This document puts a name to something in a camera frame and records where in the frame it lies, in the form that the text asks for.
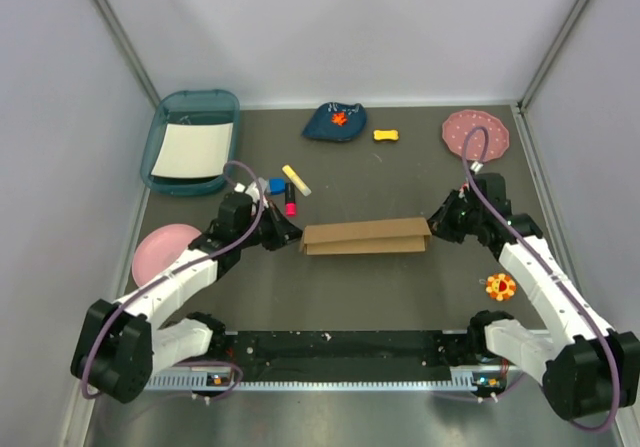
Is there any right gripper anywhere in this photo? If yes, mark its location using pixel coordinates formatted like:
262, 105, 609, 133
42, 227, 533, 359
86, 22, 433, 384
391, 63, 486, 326
418, 188, 483, 243

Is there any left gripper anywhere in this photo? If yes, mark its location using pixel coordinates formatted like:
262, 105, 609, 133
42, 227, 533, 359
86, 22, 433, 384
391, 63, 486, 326
238, 201, 308, 251

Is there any brown cardboard box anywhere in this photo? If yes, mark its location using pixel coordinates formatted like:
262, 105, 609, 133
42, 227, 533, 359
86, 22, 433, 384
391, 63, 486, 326
300, 217, 431, 256

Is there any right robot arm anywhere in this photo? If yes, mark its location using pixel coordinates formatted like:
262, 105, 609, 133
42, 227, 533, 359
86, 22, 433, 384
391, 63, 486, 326
427, 173, 639, 421

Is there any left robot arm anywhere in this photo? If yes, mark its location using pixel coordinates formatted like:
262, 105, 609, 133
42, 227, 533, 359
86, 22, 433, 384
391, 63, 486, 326
70, 192, 303, 403

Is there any black pink highlighter marker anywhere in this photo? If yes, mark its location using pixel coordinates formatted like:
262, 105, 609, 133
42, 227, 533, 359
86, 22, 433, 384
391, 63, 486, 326
284, 182, 297, 217

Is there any blue small eraser block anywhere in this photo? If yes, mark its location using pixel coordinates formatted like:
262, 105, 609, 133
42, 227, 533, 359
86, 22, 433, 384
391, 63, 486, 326
268, 178, 286, 195

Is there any yellow pink marker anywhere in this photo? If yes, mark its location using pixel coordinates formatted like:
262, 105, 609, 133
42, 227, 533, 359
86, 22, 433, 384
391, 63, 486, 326
282, 164, 311, 197

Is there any orange yellow flower charm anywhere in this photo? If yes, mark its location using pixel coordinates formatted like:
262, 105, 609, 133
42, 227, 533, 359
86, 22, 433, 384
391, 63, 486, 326
479, 272, 517, 302

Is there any pink dotted plate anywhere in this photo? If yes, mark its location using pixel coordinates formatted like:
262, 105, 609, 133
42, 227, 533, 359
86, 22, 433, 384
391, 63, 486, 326
442, 109, 510, 162

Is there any yellow bone sponge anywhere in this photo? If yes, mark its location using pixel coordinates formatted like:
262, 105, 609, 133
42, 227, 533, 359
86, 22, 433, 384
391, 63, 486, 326
373, 129, 400, 142

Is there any white paper sheet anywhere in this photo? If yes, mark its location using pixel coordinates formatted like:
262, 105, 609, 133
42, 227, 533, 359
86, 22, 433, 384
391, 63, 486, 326
151, 123, 233, 180

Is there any plain pink plate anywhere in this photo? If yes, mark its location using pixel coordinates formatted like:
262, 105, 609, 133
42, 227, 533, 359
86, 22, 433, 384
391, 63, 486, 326
131, 224, 201, 287

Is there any dark blue fish dish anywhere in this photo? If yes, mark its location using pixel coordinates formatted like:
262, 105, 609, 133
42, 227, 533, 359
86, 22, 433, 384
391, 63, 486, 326
302, 102, 368, 142

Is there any teal plastic bin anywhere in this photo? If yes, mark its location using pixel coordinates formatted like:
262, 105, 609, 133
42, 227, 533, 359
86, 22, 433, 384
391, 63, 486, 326
140, 89, 240, 197

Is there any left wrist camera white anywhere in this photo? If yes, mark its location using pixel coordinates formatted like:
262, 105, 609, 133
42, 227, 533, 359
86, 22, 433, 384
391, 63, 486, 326
233, 177, 268, 215

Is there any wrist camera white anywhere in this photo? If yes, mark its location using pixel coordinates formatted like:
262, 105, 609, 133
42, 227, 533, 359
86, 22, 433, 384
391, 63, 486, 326
469, 161, 484, 175
233, 177, 268, 215

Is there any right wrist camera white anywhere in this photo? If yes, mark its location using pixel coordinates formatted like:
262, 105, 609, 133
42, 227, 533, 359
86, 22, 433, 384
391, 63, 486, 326
469, 161, 484, 175

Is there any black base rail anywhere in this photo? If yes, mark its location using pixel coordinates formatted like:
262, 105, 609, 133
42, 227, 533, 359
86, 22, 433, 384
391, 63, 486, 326
194, 330, 516, 383

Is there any aluminium frame profile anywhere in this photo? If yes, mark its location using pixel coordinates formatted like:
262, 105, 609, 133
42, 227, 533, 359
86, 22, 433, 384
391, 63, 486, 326
142, 325, 550, 397

